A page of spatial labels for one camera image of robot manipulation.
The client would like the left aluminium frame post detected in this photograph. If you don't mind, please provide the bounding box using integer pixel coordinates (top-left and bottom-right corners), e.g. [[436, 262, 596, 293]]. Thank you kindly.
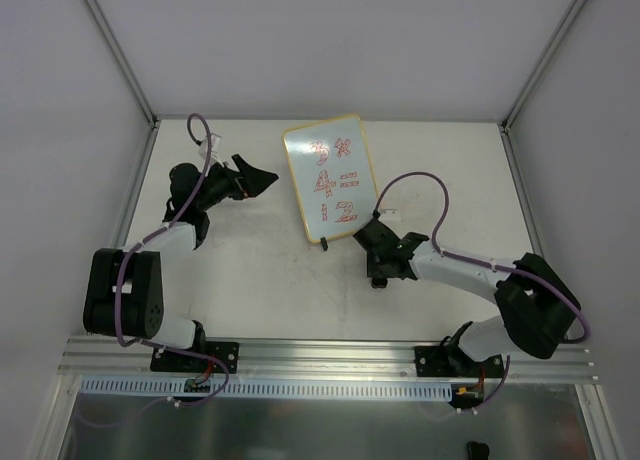
[[81, 0, 158, 128]]

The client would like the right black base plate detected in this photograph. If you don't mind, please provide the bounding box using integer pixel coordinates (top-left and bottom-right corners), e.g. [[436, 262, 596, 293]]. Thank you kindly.
[[413, 345, 505, 379]]

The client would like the right aluminium frame post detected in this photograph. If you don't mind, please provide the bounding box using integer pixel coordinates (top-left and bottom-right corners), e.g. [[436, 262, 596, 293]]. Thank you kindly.
[[499, 0, 601, 132]]

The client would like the black object bottom edge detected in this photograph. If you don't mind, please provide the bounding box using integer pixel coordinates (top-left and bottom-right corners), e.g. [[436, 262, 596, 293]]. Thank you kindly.
[[466, 441, 490, 460]]

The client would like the yellow framed whiteboard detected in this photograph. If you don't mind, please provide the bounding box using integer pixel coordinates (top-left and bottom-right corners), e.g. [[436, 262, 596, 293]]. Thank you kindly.
[[282, 114, 378, 244]]

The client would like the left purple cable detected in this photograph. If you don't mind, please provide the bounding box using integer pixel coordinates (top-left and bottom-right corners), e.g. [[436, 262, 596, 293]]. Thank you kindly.
[[74, 112, 231, 427]]

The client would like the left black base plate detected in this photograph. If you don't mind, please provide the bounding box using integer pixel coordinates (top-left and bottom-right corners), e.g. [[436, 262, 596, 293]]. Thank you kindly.
[[150, 340, 240, 374]]

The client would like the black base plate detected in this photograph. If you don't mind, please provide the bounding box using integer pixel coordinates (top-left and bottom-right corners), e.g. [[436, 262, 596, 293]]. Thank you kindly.
[[150, 340, 240, 374], [413, 345, 505, 379]]

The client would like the purple cable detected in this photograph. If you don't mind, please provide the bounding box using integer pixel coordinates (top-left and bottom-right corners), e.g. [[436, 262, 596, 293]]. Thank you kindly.
[[74, 112, 231, 427], [373, 171, 591, 416]]

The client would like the white slotted cable duct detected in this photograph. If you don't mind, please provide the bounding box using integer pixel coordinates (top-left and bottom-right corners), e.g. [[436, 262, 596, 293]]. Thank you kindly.
[[79, 375, 453, 403]]

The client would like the black felt whiteboard eraser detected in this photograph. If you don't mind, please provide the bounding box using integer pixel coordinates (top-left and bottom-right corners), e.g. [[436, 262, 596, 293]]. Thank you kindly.
[[371, 278, 388, 289]]

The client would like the aluminium mounting rail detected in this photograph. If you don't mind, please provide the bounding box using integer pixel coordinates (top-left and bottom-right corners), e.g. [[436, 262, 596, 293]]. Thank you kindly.
[[57, 335, 600, 384]]

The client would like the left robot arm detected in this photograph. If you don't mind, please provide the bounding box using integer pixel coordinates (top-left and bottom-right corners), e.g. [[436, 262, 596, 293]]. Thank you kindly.
[[83, 154, 279, 370]]

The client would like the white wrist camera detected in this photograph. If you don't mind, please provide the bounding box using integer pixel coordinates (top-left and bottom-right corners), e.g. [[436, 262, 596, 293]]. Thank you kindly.
[[379, 209, 402, 223], [198, 133, 223, 164]]

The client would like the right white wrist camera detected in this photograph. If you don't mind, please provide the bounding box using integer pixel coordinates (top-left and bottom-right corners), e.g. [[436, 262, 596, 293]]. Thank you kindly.
[[379, 209, 402, 223]]

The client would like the aluminium frame post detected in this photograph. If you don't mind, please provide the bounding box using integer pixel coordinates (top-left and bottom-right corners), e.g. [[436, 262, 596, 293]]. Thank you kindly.
[[81, 0, 158, 128], [499, 0, 601, 132]]

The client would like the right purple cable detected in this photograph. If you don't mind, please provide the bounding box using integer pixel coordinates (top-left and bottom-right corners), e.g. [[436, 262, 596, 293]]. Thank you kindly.
[[373, 171, 591, 416]]

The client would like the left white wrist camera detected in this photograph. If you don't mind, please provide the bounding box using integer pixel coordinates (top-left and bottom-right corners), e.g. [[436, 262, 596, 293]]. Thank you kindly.
[[198, 133, 223, 164]]

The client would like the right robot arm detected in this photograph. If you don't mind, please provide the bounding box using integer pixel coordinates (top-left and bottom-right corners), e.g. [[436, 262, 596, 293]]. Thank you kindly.
[[354, 218, 581, 377]]

